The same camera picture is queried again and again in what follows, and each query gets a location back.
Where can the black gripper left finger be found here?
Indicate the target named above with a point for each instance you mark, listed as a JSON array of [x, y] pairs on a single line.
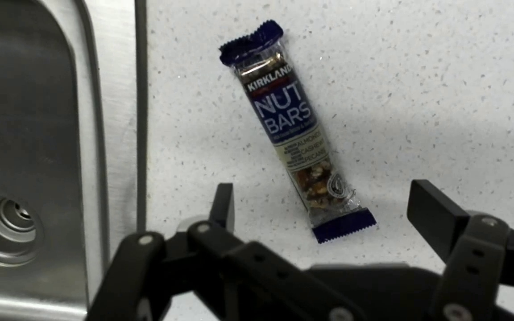
[[244, 267]]

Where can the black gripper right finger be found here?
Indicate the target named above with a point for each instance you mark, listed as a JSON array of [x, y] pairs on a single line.
[[467, 260]]

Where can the blue nut bar wrapper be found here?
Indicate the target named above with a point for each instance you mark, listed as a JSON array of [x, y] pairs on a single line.
[[289, 117]]

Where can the stainless steel double sink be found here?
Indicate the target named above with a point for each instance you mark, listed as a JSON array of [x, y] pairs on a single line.
[[30, 117]]

